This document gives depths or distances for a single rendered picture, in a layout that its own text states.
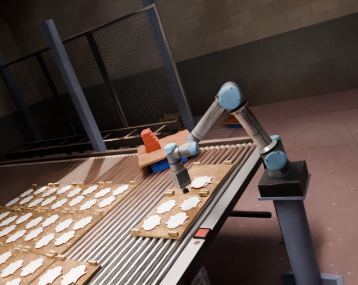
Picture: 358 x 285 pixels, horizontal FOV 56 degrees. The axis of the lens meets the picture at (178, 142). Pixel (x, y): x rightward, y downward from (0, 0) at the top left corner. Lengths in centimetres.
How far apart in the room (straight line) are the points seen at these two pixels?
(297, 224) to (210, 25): 527
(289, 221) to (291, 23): 478
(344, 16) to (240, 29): 176
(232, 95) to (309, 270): 128
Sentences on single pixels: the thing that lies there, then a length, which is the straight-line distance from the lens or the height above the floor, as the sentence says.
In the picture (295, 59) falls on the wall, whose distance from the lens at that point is 665.
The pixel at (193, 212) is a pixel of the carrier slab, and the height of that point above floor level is 94.
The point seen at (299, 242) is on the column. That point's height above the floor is 51.
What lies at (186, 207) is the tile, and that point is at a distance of 208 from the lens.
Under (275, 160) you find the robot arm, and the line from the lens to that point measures 188.
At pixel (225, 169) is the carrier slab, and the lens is 241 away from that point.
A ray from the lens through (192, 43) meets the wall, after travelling 716.
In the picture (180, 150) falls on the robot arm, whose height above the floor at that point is 130.
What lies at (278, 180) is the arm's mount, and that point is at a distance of 205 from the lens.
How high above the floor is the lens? 195
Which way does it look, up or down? 18 degrees down
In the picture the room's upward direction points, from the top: 19 degrees counter-clockwise
